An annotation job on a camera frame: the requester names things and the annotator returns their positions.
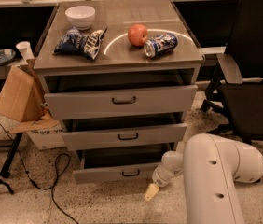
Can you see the grey middle drawer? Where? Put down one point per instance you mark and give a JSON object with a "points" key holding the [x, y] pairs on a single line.
{"points": [[125, 137]]}

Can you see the white bowl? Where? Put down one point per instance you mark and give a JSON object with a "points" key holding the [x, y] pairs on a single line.
{"points": [[81, 17]]}

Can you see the white cardboard box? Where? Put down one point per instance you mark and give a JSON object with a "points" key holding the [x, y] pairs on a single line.
{"points": [[45, 133]]}

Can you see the black office chair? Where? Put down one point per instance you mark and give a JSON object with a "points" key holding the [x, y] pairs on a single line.
{"points": [[236, 86]]}

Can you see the dark plate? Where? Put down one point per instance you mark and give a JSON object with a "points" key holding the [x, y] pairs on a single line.
{"points": [[6, 56]]}

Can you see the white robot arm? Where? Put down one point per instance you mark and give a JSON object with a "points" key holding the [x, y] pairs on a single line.
{"points": [[211, 166]]}

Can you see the grey drawer cabinet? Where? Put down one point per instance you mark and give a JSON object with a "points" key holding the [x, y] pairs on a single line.
{"points": [[119, 65]]}

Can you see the white paper cup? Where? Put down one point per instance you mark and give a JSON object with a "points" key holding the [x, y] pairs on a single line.
{"points": [[24, 48]]}

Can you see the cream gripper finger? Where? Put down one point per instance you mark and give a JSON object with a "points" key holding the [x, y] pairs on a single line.
{"points": [[151, 192]]}

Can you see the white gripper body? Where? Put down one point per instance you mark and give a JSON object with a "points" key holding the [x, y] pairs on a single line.
{"points": [[159, 178]]}

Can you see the grey top drawer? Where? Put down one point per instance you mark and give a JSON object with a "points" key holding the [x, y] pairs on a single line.
{"points": [[118, 103]]}

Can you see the brown paper bag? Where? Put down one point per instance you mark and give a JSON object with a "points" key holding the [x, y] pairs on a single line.
{"points": [[21, 97]]}

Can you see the grey bottom drawer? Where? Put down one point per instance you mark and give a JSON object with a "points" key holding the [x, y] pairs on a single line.
{"points": [[120, 163]]}

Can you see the black table leg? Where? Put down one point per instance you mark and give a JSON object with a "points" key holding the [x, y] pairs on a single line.
{"points": [[5, 173]]}

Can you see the blue chip bag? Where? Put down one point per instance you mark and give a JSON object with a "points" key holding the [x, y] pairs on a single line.
{"points": [[74, 42]]}

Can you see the blue soda can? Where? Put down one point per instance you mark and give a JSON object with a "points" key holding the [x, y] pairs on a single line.
{"points": [[160, 44]]}

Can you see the grey drawer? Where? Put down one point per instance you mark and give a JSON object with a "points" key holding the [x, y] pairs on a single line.
{"points": [[125, 137], [118, 103], [120, 163]]}

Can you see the red apple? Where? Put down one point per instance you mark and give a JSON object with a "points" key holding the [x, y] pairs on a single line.
{"points": [[137, 35]]}

